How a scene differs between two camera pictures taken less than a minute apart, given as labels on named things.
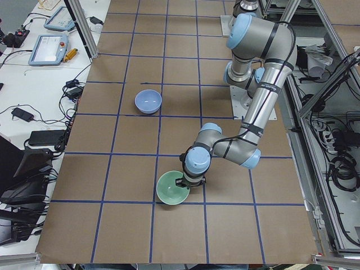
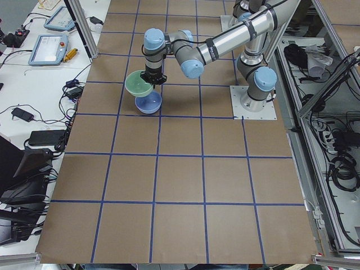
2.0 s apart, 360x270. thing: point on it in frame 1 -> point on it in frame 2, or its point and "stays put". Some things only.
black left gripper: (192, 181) -> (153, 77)
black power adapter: (95, 21) stays put
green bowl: (168, 192) -> (135, 85)
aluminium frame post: (77, 13) stays put
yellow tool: (70, 55) stays put
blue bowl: (148, 101) stays put
